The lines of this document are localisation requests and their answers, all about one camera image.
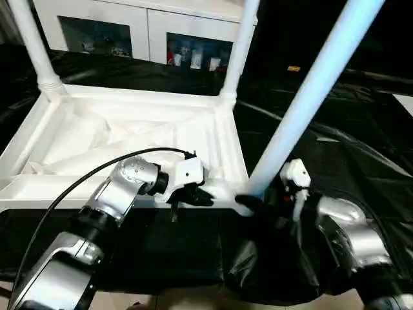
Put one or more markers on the white plastic table top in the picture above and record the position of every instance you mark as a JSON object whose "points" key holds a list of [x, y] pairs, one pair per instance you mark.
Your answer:
{"points": [[129, 129]]}

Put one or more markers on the white plastic table leg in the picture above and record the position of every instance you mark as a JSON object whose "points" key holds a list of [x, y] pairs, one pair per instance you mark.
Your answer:
{"points": [[32, 42], [240, 48], [306, 97]]}

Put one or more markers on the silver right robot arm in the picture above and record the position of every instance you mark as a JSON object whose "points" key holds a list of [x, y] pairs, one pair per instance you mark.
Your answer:
{"points": [[364, 242]]}

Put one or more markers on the black mat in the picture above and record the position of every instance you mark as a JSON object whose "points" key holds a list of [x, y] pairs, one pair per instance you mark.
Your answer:
{"points": [[355, 155]]}

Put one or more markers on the small yellow label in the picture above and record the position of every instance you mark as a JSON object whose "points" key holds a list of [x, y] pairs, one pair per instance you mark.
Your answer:
{"points": [[293, 68]]}

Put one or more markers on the white flat board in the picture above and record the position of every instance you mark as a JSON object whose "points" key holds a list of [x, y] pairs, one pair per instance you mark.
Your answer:
{"points": [[406, 103]]}

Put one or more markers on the tall black cabinet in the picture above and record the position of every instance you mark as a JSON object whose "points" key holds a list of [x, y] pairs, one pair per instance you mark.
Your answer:
{"points": [[274, 38]]}

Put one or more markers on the white cabinet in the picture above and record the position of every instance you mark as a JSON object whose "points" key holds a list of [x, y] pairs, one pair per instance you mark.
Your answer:
{"points": [[145, 19]]}

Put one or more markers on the black stand strut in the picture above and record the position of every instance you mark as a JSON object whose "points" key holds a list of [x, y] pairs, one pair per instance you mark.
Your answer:
{"points": [[4, 289]]}

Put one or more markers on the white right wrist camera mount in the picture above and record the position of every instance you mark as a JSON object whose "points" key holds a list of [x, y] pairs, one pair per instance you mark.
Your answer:
{"points": [[297, 171]]}

